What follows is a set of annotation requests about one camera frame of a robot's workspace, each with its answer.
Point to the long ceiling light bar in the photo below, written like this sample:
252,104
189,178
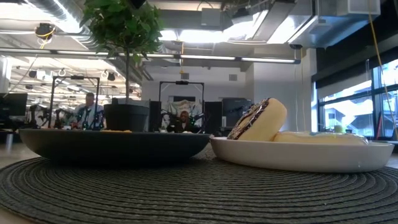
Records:
208,57

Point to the white hanging cloth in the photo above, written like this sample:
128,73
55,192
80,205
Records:
177,107

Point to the large pink iced donut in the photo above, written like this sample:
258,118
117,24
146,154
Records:
320,138

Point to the black round plate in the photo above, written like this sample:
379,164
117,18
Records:
109,146

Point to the black security camera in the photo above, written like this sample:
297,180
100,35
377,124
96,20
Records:
295,46

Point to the black robot station frame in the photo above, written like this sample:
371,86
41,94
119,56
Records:
74,77
182,82

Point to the silver ceiling duct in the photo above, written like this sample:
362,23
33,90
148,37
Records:
311,25

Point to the black computer monitor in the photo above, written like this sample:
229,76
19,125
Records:
236,112
14,104

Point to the white round plate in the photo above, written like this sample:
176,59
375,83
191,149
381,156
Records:
295,158

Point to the round dark grey woven placemat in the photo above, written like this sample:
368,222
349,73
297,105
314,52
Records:
199,196

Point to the person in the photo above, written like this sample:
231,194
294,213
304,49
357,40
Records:
184,118
90,107

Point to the grey ceiling box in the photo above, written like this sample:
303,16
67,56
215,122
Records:
211,17

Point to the black round ceiling fixture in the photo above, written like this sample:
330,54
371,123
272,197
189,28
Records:
45,31

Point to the large chocolate iced donut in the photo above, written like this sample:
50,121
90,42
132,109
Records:
267,124

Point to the green leafy artificial plant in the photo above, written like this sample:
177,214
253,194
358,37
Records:
124,28

